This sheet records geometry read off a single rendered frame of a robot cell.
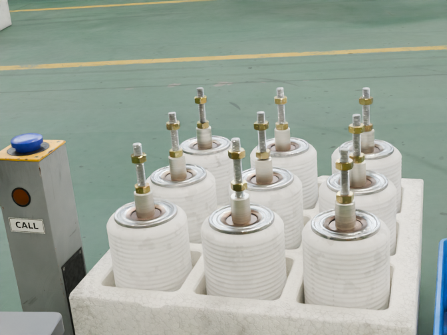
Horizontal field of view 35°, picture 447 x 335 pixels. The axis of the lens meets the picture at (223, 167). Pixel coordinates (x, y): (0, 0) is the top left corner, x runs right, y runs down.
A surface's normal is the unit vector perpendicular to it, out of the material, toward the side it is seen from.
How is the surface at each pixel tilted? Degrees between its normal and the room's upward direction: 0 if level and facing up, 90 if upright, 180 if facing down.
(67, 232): 90
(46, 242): 90
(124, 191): 0
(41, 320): 0
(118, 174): 0
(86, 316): 90
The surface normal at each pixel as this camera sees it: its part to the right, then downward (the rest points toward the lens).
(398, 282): -0.07, -0.93
